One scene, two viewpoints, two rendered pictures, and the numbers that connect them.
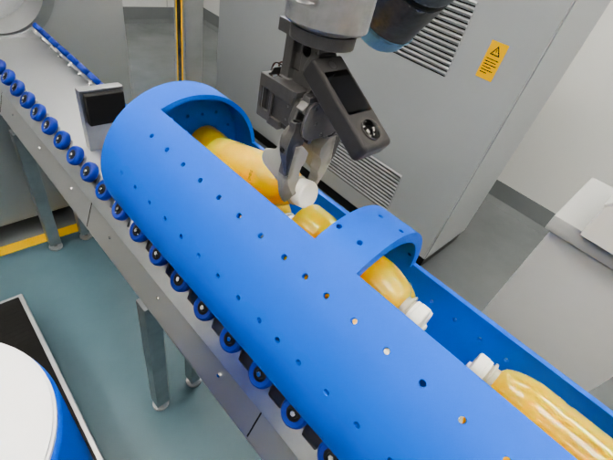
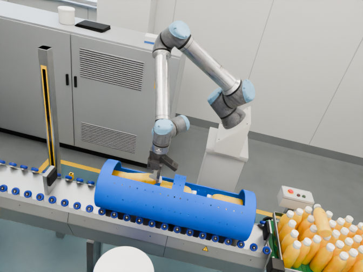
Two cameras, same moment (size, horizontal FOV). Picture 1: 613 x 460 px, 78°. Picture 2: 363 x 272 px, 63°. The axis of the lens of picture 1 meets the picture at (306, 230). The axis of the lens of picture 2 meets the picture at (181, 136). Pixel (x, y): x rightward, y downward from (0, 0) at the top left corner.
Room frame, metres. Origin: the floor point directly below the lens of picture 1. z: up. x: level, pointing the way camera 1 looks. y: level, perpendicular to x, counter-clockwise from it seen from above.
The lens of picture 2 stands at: (-0.65, 0.64, 2.34)
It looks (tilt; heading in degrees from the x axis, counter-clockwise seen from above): 33 degrees down; 327
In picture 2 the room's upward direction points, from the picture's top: 12 degrees clockwise
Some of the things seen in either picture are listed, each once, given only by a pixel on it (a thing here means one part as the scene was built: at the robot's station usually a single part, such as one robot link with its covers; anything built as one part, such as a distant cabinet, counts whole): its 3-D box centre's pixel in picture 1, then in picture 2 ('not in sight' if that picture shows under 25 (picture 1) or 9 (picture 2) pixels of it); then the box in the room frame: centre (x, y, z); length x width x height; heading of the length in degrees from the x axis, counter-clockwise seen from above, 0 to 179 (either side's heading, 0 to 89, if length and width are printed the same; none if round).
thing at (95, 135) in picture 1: (106, 119); (51, 180); (0.80, 0.55, 1.00); 0.10 x 0.04 x 0.15; 145
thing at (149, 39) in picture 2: not in sight; (157, 40); (2.01, -0.60, 1.48); 0.24 x 0.12 x 0.08; 61
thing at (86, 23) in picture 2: not in sight; (93, 25); (2.48, -0.09, 1.46); 0.32 x 0.23 x 0.04; 53
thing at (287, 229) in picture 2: not in sight; (286, 234); (-0.03, -0.65, 1.00); 0.07 x 0.07 x 0.19
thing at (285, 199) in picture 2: not in sight; (295, 198); (0.14, -0.87, 1.05); 0.20 x 0.10 x 0.10; 55
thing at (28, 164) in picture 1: (39, 196); not in sight; (1.15, 1.16, 0.31); 0.06 x 0.06 x 0.63; 55
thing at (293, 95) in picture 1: (307, 81); (156, 158); (0.44, 0.04, 1.35); 0.09 x 0.08 x 0.12; 55
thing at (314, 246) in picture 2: not in sight; (309, 250); (-0.17, -0.71, 1.00); 0.07 x 0.07 x 0.19
